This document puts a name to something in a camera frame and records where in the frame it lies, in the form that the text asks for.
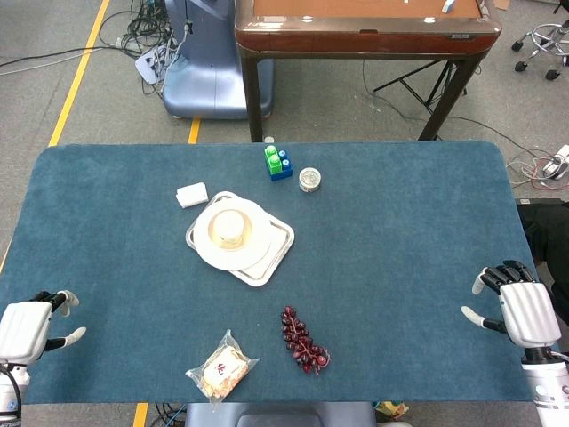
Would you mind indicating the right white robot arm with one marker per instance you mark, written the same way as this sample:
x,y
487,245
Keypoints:
x,y
549,384

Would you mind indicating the brown wooden mahjong table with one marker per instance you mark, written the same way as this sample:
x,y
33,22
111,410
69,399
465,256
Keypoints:
x,y
364,35

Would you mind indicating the office chair wheel base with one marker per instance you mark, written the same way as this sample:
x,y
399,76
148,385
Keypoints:
x,y
542,44

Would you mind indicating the small round clear container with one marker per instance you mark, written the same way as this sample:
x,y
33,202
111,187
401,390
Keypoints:
x,y
310,179

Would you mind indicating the green toy building block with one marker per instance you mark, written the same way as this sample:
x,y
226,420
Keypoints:
x,y
272,159

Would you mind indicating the black tripod stand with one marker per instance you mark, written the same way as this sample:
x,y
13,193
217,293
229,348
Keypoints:
x,y
418,84

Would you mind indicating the packaged pastry in clear wrapper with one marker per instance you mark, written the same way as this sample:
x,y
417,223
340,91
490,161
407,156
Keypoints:
x,y
222,370

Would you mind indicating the grey blue robot torso base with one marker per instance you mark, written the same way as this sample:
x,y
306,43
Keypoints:
x,y
280,414

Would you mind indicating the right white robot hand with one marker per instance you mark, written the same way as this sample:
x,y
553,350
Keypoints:
x,y
526,318

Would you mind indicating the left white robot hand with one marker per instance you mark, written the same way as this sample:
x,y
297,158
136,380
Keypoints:
x,y
22,327

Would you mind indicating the white round plate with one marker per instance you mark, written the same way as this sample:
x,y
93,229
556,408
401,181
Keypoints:
x,y
231,236

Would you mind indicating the blue toy building block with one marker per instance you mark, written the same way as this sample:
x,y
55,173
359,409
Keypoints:
x,y
284,168

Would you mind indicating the silver square metal tray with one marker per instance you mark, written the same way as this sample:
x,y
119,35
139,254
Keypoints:
x,y
271,258

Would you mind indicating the black bag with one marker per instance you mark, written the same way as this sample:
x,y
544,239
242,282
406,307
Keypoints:
x,y
549,240

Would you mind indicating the small white box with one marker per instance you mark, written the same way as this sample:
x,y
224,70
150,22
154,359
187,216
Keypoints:
x,y
192,195

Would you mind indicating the blue felt table mat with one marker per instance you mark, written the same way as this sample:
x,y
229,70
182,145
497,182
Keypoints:
x,y
400,267

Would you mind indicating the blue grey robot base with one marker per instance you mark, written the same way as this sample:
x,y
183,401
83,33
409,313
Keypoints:
x,y
209,62

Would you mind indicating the dark red grape bunch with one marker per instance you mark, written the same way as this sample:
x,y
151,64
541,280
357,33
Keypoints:
x,y
302,340

